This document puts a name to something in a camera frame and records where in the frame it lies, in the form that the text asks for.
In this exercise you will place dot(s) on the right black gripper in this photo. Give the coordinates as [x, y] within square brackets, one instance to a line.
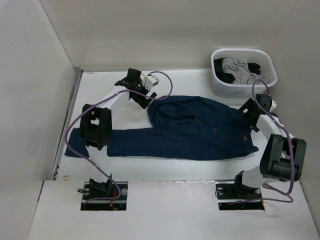
[249, 106]

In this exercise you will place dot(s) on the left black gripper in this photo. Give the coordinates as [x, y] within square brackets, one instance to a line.
[142, 101]

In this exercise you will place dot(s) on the dark blue denim trousers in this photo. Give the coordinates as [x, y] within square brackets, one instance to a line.
[186, 127]

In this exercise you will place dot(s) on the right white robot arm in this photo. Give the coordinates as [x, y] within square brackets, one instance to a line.
[283, 157]

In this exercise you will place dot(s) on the grey crumpled garment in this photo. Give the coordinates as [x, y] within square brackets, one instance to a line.
[241, 72]

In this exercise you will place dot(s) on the white plastic laundry basket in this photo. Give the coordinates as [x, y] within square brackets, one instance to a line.
[222, 89]

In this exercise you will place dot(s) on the black crumpled garment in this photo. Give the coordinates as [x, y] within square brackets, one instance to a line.
[217, 67]

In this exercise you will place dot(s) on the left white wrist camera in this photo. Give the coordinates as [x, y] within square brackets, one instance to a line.
[150, 81]

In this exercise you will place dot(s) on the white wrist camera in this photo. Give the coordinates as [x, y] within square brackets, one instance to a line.
[150, 81]
[273, 105]

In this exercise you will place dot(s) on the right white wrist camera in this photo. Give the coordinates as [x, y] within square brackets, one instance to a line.
[273, 105]

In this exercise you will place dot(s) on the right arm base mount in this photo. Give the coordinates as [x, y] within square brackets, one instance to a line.
[231, 199]

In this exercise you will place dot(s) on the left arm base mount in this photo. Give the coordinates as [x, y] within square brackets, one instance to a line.
[104, 196]

